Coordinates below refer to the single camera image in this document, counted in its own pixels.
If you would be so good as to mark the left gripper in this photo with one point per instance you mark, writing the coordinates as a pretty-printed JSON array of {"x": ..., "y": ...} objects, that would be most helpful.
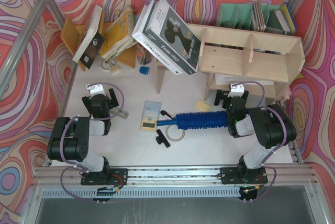
[{"x": 110, "y": 101}]

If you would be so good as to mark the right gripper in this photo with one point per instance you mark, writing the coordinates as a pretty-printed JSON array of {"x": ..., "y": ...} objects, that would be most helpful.
[{"x": 221, "y": 97}]

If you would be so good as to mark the blue microfibre duster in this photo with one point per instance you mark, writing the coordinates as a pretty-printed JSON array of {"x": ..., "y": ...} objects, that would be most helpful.
[{"x": 201, "y": 120}]

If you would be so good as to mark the roll of beige tape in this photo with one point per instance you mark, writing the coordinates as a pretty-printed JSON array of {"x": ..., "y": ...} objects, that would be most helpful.
[{"x": 174, "y": 134}]

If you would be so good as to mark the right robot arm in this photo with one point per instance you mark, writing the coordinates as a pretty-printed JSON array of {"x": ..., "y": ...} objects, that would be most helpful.
[{"x": 272, "y": 128}]

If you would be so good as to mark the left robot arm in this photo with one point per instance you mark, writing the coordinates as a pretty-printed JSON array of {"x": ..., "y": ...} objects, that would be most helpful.
[{"x": 69, "y": 141}]

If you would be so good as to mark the light wooden bookshelf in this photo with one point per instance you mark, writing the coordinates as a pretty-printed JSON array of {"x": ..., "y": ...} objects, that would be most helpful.
[{"x": 251, "y": 54}]

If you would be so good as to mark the white papers on shelf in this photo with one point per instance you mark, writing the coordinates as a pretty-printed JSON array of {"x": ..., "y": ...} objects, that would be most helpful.
[{"x": 221, "y": 79}]

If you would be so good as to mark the blue yellow calculator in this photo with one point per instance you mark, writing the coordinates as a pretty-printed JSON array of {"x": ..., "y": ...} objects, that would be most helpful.
[{"x": 150, "y": 116}]

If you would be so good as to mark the brass padlock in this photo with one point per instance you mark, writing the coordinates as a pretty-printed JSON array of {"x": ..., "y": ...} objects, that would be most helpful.
[{"x": 110, "y": 65}]

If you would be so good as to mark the small blue box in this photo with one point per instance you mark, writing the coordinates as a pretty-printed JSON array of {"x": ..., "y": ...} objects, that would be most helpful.
[{"x": 144, "y": 70}]

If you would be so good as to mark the pencils bundle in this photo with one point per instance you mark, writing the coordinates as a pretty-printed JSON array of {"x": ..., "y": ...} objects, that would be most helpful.
[{"x": 143, "y": 55}]

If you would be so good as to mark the black plastic clip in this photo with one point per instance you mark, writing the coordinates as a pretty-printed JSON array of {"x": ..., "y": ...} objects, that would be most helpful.
[{"x": 161, "y": 139}]

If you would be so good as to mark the white book black cover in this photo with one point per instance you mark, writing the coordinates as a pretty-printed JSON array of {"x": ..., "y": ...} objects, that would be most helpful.
[{"x": 90, "y": 40}]

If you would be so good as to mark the yellow worn books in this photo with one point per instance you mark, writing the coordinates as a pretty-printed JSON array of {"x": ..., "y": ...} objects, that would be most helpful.
[{"x": 118, "y": 35}]

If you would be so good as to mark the teal desk organiser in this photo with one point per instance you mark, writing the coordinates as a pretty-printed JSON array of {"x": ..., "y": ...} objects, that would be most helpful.
[{"x": 239, "y": 16}]

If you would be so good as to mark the brown notebooks in organiser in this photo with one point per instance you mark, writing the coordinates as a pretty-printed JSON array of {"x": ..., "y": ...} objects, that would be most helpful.
[{"x": 258, "y": 22}]

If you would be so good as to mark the yellow wooden book rack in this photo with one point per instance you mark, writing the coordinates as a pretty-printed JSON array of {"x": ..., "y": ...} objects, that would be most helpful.
[{"x": 71, "y": 33}]

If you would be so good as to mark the white Chokladfabriken book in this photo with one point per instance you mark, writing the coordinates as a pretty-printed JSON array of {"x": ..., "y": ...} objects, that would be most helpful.
[{"x": 148, "y": 44}]

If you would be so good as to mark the blue grey book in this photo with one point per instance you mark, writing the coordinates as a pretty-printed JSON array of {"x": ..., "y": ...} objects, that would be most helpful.
[{"x": 286, "y": 19}]

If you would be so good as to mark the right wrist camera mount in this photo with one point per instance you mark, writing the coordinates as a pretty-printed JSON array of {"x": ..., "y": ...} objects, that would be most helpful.
[{"x": 236, "y": 90}]

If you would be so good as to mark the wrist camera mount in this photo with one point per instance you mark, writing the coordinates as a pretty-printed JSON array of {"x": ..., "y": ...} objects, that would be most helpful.
[
  {"x": 96, "y": 89},
  {"x": 236, "y": 90}
]

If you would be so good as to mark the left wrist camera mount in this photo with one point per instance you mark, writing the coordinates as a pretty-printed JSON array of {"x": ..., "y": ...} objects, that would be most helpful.
[{"x": 96, "y": 89}]

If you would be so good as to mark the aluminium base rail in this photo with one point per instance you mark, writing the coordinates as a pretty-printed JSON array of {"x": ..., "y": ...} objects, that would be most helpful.
[{"x": 287, "y": 174}]

